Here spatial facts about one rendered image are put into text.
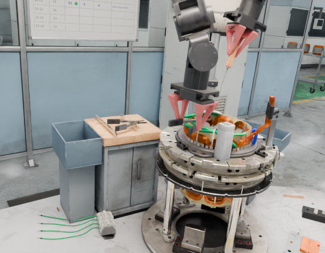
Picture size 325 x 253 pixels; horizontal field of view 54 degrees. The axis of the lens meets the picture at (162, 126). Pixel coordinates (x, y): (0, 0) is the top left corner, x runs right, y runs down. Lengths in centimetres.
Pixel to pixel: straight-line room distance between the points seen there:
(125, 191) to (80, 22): 215
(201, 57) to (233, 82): 290
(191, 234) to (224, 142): 30
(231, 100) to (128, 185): 267
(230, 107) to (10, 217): 286
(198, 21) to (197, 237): 56
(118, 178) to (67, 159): 18
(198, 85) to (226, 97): 278
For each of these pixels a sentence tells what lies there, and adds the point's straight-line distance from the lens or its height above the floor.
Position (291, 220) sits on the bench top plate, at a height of 78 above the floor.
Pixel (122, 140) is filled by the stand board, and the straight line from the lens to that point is 96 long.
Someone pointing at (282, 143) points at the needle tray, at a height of 105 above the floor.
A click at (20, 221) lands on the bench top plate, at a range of 112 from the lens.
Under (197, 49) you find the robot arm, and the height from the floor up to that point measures 136.
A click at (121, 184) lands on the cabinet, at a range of 104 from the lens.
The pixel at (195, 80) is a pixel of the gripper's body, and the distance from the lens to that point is 73.
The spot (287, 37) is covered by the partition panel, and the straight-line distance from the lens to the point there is 506.
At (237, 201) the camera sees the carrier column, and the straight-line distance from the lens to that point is 86.
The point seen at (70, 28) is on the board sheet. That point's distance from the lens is 297.
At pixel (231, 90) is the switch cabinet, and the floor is 69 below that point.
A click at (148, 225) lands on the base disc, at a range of 104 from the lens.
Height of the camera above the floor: 142
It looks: 20 degrees down
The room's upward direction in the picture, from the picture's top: 5 degrees clockwise
